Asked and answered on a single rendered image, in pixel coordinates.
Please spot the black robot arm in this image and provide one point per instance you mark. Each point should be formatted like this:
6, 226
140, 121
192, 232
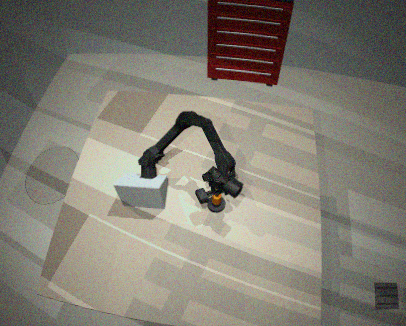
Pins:
224, 160

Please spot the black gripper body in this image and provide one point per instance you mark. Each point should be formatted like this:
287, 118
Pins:
202, 196

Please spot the dark grey stepped pedestal with short shaft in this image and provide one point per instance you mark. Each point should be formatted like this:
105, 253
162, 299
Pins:
216, 208

